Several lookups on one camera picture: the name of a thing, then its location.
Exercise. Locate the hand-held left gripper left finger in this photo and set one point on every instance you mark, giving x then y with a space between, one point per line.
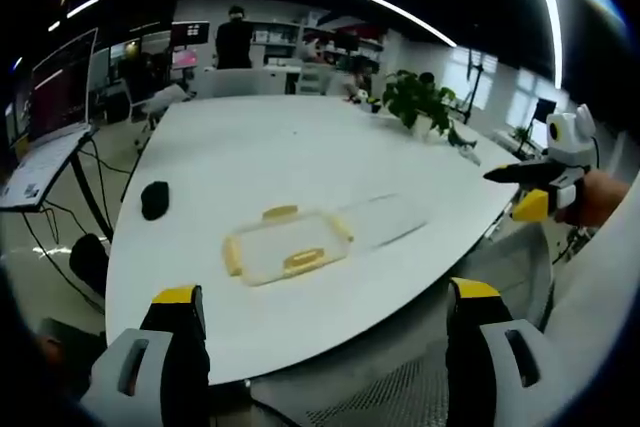
150 372

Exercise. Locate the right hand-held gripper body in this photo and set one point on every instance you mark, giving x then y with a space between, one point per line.
567 142

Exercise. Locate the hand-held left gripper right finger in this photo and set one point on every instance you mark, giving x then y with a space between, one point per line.
480 372

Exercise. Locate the clear container lid yellow latches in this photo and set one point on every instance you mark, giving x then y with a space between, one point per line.
287 247

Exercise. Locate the person's right hand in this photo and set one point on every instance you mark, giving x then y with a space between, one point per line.
595 197

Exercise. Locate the small black monitor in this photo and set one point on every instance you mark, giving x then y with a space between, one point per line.
544 109

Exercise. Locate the grey mesh chair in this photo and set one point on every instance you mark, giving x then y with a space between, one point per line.
400 362

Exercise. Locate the black tripod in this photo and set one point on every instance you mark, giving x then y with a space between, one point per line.
474 82

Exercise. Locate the green potted plant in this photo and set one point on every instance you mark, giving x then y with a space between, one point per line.
417 99

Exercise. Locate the black stool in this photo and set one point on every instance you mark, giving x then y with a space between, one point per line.
89 262

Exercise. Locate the small black white toy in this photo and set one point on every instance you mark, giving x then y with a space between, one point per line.
364 99

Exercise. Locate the small black object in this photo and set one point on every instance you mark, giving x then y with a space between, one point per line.
155 199

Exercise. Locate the dark monitor screen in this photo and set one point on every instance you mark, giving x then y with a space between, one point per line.
190 37

